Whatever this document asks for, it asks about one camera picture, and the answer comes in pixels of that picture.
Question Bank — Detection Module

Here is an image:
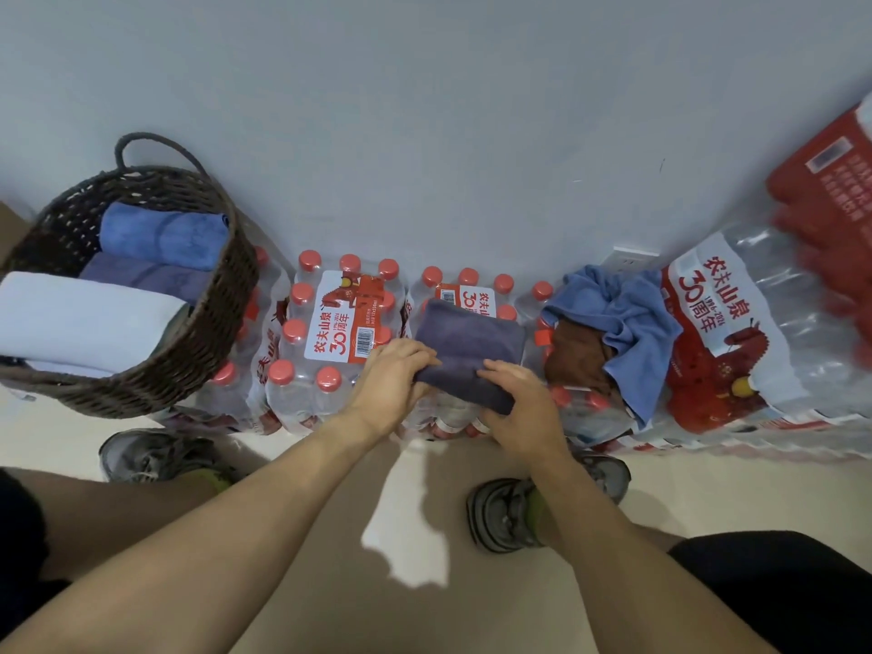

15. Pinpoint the person's right grey shoe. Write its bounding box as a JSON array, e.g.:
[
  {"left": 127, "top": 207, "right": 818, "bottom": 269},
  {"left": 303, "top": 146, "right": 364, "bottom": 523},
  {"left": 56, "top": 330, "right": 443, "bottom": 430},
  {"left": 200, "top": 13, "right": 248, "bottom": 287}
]
[{"left": 465, "top": 445, "right": 633, "bottom": 555}]

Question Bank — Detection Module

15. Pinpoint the dark brown wicker basket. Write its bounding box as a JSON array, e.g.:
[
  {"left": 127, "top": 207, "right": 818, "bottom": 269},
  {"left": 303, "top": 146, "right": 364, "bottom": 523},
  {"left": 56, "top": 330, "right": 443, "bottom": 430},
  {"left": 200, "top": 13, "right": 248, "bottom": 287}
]
[{"left": 0, "top": 132, "right": 261, "bottom": 421}]

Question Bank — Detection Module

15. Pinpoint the cream towel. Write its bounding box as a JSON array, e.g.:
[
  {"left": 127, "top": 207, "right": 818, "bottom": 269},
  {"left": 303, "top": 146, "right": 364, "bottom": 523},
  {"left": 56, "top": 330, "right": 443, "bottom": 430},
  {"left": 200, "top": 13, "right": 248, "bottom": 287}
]
[{"left": 0, "top": 271, "right": 190, "bottom": 381}]

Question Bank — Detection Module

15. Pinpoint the white wall socket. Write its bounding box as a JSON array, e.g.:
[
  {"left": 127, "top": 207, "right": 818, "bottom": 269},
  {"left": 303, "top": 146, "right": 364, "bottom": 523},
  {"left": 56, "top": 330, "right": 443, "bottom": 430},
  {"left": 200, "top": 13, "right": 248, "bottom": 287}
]
[{"left": 600, "top": 245, "right": 663, "bottom": 274}]

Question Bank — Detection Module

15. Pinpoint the person's grey shoe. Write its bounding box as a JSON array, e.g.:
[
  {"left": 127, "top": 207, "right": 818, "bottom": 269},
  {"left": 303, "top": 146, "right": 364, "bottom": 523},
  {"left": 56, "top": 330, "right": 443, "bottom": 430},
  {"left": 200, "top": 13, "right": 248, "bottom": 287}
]
[
  {"left": 97, "top": 428, "right": 244, "bottom": 495},
  {"left": 465, "top": 445, "right": 633, "bottom": 555}
]

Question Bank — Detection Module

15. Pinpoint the person's right hand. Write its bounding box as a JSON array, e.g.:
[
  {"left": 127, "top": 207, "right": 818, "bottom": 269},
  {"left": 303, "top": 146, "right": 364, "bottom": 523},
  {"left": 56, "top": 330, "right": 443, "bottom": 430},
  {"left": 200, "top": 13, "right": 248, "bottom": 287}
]
[{"left": 476, "top": 359, "right": 570, "bottom": 471}]

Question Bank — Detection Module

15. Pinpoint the brown towel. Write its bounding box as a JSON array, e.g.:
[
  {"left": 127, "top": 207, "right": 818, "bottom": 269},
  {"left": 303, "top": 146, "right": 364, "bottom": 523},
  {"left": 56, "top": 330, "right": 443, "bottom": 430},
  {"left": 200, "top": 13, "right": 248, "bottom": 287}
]
[{"left": 542, "top": 319, "right": 619, "bottom": 397}]

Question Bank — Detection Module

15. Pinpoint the light blue towel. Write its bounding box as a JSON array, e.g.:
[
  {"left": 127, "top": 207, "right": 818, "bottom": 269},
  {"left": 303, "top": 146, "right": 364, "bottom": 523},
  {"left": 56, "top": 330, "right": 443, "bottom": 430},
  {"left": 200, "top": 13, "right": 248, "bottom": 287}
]
[
  {"left": 99, "top": 201, "right": 232, "bottom": 274},
  {"left": 540, "top": 264, "right": 685, "bottom": 431}
]

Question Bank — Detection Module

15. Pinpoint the dark blue towel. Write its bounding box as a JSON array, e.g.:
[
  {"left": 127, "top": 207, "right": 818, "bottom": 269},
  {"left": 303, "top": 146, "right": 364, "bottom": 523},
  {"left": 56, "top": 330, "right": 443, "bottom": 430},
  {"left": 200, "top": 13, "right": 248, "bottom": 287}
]
[{"left": 78, "top": 252, "right": 214, "bottom": 305}]

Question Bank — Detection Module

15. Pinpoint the person's left hand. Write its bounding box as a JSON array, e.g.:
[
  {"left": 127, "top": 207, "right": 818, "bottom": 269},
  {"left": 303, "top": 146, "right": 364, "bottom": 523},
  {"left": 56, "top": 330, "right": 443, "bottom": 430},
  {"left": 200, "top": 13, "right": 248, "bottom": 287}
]
[{"left": 343, "top": 338, "right": 442, "bottom": 441}]

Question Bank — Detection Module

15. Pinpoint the person's right forearm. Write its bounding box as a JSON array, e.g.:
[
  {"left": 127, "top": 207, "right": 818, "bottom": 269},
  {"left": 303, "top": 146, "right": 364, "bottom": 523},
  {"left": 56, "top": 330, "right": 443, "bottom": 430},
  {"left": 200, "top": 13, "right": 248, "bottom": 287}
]
[{"left": 530, "top": 455, "right": 779, "bottom": 654}]

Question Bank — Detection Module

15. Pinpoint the dark grey towel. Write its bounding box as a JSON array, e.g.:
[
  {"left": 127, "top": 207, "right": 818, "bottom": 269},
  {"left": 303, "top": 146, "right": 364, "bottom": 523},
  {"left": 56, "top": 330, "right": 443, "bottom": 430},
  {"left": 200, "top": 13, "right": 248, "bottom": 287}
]
[{"left": 412, "top": 298, "right": 530, "bottom": 417}]

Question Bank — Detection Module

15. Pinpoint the person's left forearm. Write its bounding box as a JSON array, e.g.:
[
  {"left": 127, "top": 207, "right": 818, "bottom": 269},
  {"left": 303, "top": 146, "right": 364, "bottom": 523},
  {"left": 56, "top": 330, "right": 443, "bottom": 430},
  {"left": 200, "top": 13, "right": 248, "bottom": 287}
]
[{"left": 0, "top": 414, "right": 382, "bottom": 654}]

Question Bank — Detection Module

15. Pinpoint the person's left grey shoe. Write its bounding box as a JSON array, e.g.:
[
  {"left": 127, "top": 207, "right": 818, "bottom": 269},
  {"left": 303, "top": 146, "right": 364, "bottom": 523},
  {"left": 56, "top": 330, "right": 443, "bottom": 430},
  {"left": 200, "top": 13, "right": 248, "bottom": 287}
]
[{"left": 97, "top": 428, "right": 244, "bottom": 495}]

